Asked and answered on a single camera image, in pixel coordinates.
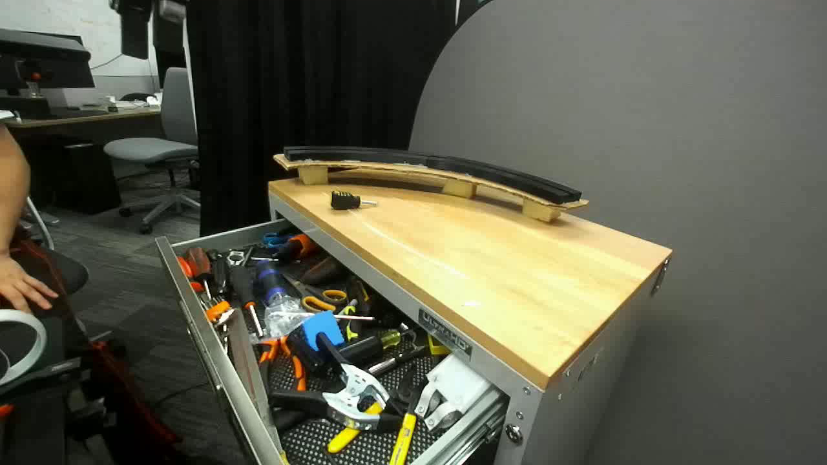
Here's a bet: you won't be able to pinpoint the person's bare hand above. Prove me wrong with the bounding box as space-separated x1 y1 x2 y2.
0 252 61 314

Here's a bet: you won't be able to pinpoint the person's bare forearm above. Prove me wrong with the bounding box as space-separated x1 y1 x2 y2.
0 125 34 260

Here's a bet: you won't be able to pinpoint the grey metal tool drawer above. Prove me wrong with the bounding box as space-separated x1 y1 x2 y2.
153 216 512 465

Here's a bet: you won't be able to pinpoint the black computer tower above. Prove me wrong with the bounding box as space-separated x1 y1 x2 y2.
48 138 124 216

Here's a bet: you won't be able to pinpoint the wooden office desk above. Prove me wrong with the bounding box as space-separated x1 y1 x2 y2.
0 99 166 143

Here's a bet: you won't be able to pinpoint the black computer monitor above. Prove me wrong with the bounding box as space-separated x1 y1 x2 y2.
0 26 97 97

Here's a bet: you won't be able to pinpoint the grey office chair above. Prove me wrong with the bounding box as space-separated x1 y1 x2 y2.
101 63 204 234

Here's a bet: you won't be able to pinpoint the clear plastic bag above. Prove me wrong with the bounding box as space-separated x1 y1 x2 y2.
260 293 318 342

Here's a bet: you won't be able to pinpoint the blue plastic block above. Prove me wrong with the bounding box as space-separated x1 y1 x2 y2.
299 309 345 350

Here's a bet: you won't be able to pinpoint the black curtain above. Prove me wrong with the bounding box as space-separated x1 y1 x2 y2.
182 0 493 236

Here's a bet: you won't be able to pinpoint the white jawed spring clamp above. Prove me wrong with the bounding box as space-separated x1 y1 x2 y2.
266 336 407 433

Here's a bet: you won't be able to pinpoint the white plastic holder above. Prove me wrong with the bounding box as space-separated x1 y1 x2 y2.
415 354 507 433

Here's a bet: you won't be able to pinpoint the curved black foam strip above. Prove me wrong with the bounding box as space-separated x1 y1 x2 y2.
281 141 583 207

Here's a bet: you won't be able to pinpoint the curved wooden board base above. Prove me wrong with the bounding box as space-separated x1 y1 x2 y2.
270 151 591 227

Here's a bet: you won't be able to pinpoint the grey cabinet with wooden top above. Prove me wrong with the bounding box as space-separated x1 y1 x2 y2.
266 176 675 465

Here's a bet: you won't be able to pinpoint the grey rounded partition panel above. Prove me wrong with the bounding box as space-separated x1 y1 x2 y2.
407 0 827 465

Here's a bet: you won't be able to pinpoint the white ring VR controller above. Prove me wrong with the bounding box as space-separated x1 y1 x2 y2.
0 306 48 388

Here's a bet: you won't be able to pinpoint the orange handled pliers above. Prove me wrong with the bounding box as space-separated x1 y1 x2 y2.
175 252 210 300

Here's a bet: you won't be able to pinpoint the blue handled screwdriver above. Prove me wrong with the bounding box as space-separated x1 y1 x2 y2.
253 262 299 311

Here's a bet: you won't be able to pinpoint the orange handled cutter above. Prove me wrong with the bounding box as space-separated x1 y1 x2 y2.
256 337 310 394

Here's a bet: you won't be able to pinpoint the orange handled scissors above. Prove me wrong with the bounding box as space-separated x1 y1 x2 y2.
299 287 352 314

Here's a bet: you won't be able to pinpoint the black yellow handled screwdriver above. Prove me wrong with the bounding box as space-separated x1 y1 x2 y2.
337 324 407 364

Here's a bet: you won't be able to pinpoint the yellow handled pliers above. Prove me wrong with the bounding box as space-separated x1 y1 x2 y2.
322 411 421 465

